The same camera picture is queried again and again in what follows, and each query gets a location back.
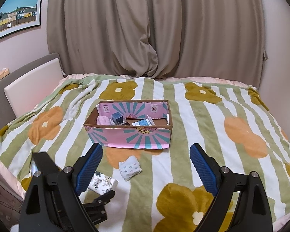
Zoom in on white patterned tissue pack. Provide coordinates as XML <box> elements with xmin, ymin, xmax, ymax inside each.
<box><xmin>88</xmin><ymin>171</ymin><xmax>118</xmax><ymax>195</ymax></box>

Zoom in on white flower sock roll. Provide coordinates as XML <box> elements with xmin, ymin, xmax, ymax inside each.
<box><xmin>119</xmin><ymin>156</ymin><xmax>142</xmax><ymax>181</ymax></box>

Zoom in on pink fluffy sock roll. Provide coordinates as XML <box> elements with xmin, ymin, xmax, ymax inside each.
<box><xmin>96</xmin><ymin>115</ymin><xmax>115</xmax><ymax>126</ymax></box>

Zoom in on floral striped blanket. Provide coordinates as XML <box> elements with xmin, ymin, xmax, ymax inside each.
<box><xmin>0</xmin><ymin>73</ymin><xmax>290</xmax><ymax>232</ymax></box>

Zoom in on small blue box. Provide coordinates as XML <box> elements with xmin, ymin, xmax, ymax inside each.
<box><xmin>111</xmin><ymin>112</ymin><xmax>124</xmax><ymax>125</ymax></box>

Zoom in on blue white flat package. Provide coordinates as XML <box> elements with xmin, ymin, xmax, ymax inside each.
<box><xmin>132</xmin><ymin>116</ymin><xmax>155</xmax><ymax>126</ymax></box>

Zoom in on pink patterned cardboard box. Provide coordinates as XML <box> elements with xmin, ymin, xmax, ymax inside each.
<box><xmin>84</xmin><ymin>100</ymin><xmax>173</xmax><ymax>150</ymax></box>

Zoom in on white padded headboard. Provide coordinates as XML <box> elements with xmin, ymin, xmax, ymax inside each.
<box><xmin>0</xmin><ymin>53</ymin><xmax>64</xmax><ymax>129</ymax></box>

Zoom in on orange item on ledge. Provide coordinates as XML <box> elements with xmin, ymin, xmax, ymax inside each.
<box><xmin>0</xmin><ymin>68</ymin><xmax>10</xmax><ymax>80</ymax></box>

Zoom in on beige curtain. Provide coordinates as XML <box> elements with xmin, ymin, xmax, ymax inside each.
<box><xmin>47</xmin><ymin>0</ymin><xmax>266</xmax><ymax>87</ymax></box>

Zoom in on framed town picture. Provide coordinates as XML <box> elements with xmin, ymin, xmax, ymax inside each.
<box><xmin>0</xmin><ymin>0</ymin><xmax>42</xmax><ymax>39</ymax></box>

